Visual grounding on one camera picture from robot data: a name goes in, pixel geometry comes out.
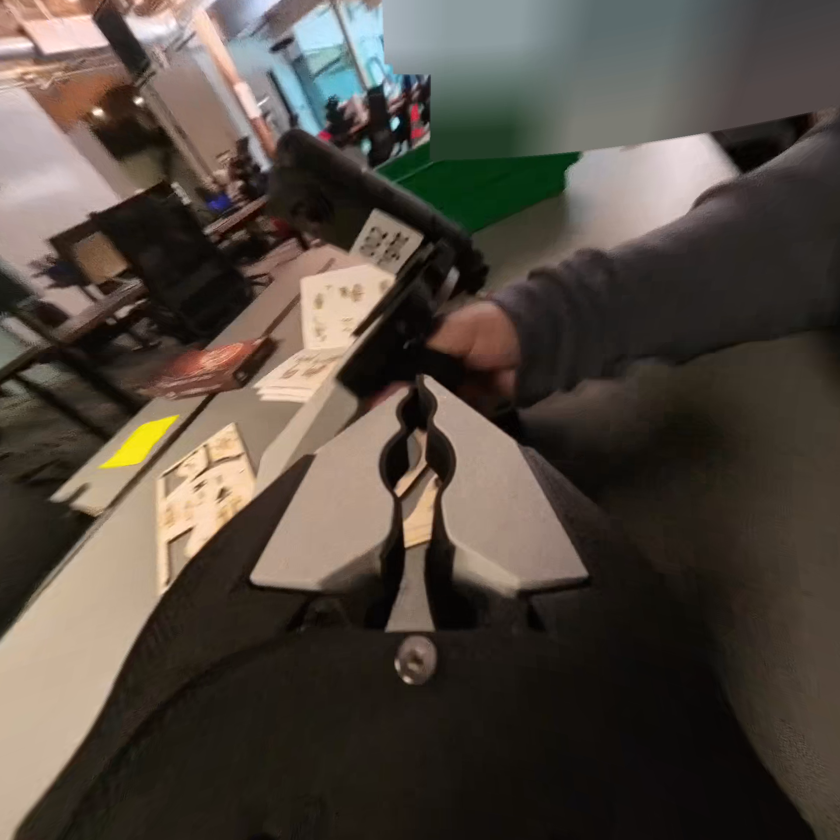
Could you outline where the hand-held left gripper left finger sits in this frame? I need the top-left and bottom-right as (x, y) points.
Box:
(249, 387), (417, 595)

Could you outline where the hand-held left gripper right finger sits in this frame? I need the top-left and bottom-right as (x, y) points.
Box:
(420, 375), (589, 596)

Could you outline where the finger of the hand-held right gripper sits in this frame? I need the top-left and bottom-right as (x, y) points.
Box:
(257, 384), (361, 490)

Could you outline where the small wooden model part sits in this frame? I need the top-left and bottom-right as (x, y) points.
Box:
(392, 453), (442, 550)

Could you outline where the person's right forearm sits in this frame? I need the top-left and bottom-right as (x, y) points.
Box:
(491, 108), (840, 408)

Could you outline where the wooden parts sheet yellow etching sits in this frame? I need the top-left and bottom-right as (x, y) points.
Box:
(156, 422), (257, 597)

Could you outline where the person's right hand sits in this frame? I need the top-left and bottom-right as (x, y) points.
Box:
(427, 301), (524, 398)

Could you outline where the white instruction booklet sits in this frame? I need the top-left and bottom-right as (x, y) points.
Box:
(255, 266), (396, 403)

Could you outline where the dark red-brown product box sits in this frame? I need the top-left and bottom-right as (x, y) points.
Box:
(136, 336), (277, 399)

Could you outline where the yellow sticky note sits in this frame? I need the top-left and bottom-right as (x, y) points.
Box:
(98, 414), (180, 469)

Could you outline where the green plastic bin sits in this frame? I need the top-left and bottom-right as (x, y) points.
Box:
(375, 141), (584, 235)

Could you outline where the black mesh office chair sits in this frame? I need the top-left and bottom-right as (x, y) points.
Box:
(92, 192), (256, 345)

